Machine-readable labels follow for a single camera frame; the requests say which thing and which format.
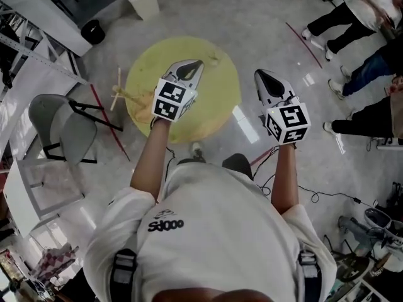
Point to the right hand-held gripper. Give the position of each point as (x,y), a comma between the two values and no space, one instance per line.
(288,121)

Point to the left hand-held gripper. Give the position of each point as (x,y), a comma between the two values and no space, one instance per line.
(167,102)

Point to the small clear glass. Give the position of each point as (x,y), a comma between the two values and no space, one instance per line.
(214,61)

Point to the person's right forearm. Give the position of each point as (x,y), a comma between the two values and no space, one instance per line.
(285,178)

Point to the person's left forearm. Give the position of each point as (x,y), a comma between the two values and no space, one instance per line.
(152,159)

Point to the round yellow table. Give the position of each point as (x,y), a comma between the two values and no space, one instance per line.
(214,105)

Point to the wooden stick stand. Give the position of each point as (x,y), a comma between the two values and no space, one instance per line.
(138,102)

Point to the person's left shoe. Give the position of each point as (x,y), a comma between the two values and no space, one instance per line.
(197,151)

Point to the white waste bin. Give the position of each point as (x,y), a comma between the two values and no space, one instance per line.
(145,0)

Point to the person's right leg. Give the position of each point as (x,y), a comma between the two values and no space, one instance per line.
(237,164)

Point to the person's leg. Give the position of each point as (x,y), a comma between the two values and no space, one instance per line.
(192,161)
(237,164)

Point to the person's left leg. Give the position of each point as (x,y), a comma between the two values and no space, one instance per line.
(192,161)

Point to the black round bin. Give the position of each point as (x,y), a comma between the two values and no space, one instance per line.
(93,31)

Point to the grey chair with black legs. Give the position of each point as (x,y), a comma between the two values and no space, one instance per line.
(66,127)

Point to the long white desk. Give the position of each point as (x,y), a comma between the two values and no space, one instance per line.
(47,11)

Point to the person's white t-shirt torso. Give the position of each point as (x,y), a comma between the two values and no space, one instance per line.
(207,231)

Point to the crumpled blue jeans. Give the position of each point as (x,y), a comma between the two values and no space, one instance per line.
(357,231)

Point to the small white table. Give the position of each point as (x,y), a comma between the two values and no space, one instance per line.
(28,193)

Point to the red white checkered cloth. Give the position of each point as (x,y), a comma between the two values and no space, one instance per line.
(55,261)

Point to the grey metal shelf frame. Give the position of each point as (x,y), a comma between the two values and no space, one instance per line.
(28,52)

